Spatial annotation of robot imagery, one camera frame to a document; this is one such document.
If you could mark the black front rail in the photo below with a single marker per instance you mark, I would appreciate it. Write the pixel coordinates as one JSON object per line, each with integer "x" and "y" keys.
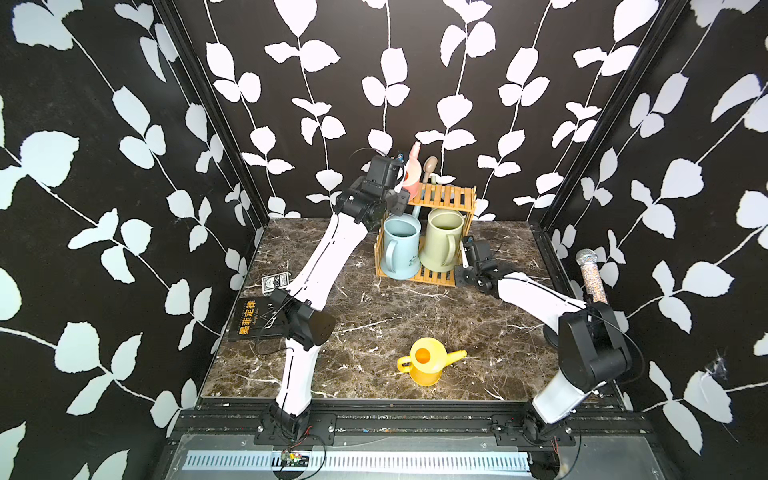
{"x": 328, "y": 421}

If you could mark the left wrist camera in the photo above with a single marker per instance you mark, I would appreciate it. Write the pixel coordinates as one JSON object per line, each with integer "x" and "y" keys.
{"x": 397, "y": 198}

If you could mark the sprinkle filled clear tube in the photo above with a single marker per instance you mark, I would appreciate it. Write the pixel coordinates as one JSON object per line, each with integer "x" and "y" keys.
{"x": 588, "y": 262}

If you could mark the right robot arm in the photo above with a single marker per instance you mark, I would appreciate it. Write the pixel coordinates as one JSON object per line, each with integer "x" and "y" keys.
{"x": 592, "y": 349}

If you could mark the yellow watering can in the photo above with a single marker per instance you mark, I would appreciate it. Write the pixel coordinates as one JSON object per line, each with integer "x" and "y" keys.
{"x": 427, "y": 359}

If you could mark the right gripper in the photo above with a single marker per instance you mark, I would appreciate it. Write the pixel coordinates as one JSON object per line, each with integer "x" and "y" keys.
{"x": 458, "y": 276}

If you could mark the pink watering can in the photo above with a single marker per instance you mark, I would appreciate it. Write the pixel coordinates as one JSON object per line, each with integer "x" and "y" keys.
{"x": 413, "y": 171}

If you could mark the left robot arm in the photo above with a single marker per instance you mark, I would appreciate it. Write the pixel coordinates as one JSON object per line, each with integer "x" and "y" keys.
{"x": 357, "y": 210}

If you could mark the wooden slatted shelf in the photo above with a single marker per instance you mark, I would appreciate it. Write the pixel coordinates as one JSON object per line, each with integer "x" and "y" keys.
{"x": 433, "y": 196}

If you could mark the blue playing card box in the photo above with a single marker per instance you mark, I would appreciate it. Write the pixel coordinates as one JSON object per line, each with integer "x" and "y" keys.
{"x": 270, "y": 283}

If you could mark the light blue watering can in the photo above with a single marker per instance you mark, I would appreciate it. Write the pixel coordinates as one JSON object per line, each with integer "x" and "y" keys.
{"x": 401, "y": 236}

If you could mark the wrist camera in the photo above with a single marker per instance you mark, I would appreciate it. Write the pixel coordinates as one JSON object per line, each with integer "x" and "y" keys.
{"x": 466, "y": 244}
{"x": 397, "y": 198}

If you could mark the black book yellow lettering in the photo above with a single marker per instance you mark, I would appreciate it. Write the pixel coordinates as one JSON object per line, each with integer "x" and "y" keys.
{"x": 255, "y": 318}

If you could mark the white perforated front strip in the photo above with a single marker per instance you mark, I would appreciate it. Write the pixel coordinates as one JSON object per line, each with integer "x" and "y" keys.
{"x": 451, "y": 463}

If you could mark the sage green watering can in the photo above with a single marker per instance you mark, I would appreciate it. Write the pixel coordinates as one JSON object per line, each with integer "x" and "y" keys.
{"x": 440, "y": 249}

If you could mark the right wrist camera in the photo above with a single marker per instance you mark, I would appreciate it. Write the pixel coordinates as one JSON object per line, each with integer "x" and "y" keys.
{"x": 466, "y": 244}

